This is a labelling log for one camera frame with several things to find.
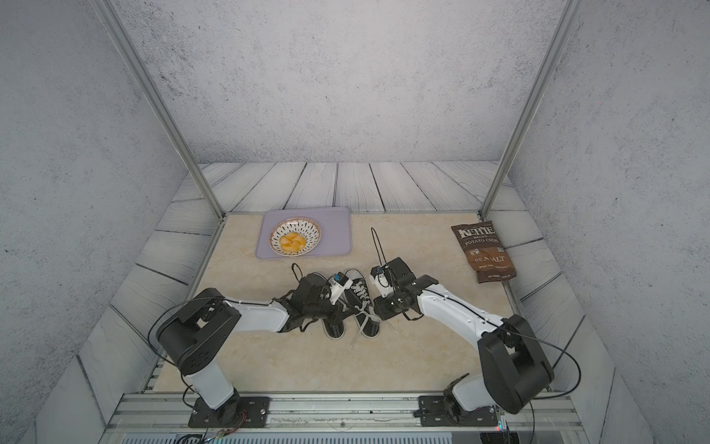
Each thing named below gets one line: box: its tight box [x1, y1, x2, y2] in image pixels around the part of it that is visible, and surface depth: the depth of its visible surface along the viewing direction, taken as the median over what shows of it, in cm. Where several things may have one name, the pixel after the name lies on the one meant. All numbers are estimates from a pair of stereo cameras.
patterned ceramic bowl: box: [269, 216, 322, 258], surface depth 113 cm
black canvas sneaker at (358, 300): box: [340, 269, 381, 339], surface depth 90 cm
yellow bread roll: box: [279, 232, 307, 253], surface depth 110 cm
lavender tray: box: [256, 207, 353, 259], surface depth 117 cm
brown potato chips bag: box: [451, 220, 517, 284], surface depth 107 cm
